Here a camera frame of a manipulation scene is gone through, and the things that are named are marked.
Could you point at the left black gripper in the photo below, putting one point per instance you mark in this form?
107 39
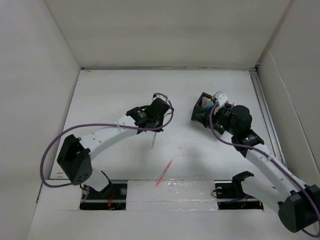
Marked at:
158 130

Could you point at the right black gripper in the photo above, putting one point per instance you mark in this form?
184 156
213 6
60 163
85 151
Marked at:
216 113

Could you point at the black two-compartment organizer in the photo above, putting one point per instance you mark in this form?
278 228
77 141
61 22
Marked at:
201 114

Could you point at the pink red pen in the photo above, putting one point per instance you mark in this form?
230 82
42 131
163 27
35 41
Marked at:
163 173

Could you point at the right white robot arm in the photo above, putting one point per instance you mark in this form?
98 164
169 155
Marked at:
296 203

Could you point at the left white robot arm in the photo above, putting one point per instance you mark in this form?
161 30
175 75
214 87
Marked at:
77 153

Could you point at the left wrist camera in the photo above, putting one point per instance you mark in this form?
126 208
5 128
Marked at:
160 95

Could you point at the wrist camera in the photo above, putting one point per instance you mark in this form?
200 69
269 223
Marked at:
220 98
160 95

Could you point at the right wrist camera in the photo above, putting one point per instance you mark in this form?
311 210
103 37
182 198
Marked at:
220 98

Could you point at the aluminium rail right side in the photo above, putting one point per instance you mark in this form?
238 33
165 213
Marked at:
272 134

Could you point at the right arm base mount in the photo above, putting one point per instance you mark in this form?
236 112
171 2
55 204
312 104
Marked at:
228 199

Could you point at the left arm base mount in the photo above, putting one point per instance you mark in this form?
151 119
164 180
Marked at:
115 200

